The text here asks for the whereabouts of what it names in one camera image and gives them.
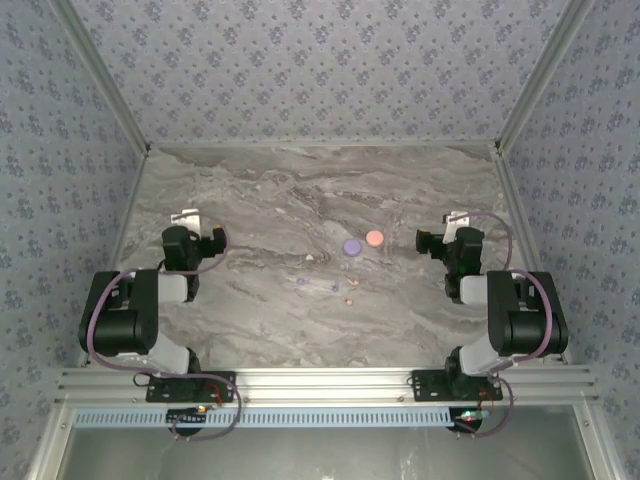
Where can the pink earbud charging case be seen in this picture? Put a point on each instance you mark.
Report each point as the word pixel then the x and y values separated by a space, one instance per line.
pixel 374 238

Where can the purple earbud charging case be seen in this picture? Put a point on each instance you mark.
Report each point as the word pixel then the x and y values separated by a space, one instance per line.
pixel 352 247

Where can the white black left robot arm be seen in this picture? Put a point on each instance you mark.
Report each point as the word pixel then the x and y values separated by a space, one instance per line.
pixel 120 320

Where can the small black controller board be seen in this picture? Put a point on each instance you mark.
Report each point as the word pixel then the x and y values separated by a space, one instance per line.
pixel 187 417
pixel 467 419

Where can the grey metal panel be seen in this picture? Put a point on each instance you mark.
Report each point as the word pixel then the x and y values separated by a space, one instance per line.
pixel 320 455

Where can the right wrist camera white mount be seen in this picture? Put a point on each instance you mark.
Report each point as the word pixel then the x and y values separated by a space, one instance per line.
pixel 452 222

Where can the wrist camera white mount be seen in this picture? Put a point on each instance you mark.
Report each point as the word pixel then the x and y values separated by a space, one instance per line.
pixel 186 216
pixel 452 222

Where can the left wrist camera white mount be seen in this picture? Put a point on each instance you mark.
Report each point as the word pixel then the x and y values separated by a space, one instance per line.
pixel 186 216

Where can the aluminium table side rail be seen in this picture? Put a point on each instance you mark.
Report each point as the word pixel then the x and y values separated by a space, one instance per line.
pixel 128 200
pixel 516 200

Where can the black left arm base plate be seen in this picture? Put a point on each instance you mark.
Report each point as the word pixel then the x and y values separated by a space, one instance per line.
pixel 226 377

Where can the aluminium table end rail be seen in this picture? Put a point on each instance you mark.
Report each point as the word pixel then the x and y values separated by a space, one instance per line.
pixel 320 144

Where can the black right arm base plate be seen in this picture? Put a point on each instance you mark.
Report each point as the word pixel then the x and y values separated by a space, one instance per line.
pixel 425 387

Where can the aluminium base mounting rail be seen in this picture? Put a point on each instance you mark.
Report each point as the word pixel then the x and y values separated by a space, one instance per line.
pixel 320 385

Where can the aluminium frame corner post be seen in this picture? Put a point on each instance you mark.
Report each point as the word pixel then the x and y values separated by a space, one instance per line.
pixel 539 75
pixel 106 75

